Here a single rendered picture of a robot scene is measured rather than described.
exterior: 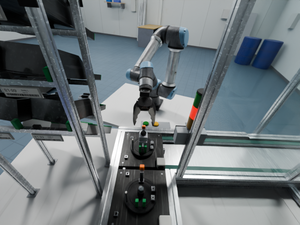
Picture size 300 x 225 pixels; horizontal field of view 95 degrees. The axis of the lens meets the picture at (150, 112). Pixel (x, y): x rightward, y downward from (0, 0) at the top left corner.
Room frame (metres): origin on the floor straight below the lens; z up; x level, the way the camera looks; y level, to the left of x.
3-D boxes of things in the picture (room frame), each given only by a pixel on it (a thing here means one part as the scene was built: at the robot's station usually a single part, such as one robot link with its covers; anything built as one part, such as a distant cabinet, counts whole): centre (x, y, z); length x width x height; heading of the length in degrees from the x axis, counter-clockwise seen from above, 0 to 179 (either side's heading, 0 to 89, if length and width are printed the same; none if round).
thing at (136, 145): (0.51, 0.03, 0.98); 0.14 x 0.14 x 0.02
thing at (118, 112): (1.08, 0.00, 0.84); 0.90 x 0.70 x 0.03; 73
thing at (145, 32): (8.04, 0.28, 0.42); 1.63 x 0.81 x 0.85; 163
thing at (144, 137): (0.50, 0.02, 1.06); 0.08 x 0.04 x 0.07; 3
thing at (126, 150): (0.51, 0.03, 0.96); 0.24 x 0.24 x 0.02; 3
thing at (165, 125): (0.73, -0.05, 0.93); 0.21 x 0.07 x 0.06; 93
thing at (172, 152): (0.50, -0.28, 0.91); 0.84 x 0.28 x 0.10; 93
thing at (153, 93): (1.13, -0.02, 1.05); 0.13 x 0.12 x 0.14; 62
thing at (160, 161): (0.42, -0.08, 0.97); 0.05 x 0.05 x 0.04; 3
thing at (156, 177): (0.25, 0.01, 1.01); 0.24 x 0.24 x 0.13; 3
